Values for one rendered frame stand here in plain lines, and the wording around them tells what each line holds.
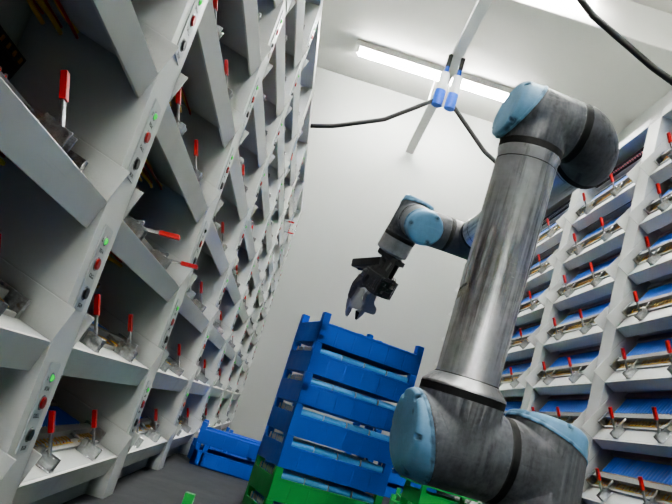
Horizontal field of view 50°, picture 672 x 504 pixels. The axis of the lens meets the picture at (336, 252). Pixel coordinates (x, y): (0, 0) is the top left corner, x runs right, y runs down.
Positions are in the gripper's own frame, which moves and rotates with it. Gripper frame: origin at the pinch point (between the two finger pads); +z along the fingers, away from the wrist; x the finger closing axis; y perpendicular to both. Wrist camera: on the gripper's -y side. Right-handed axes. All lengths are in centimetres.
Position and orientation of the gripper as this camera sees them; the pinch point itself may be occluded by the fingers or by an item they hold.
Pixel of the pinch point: (351, 312)
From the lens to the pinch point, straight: 202.3
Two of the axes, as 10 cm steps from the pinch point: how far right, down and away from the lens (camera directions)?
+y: 5.3, 4.0, -7.5
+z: -4.8, 8.7, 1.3
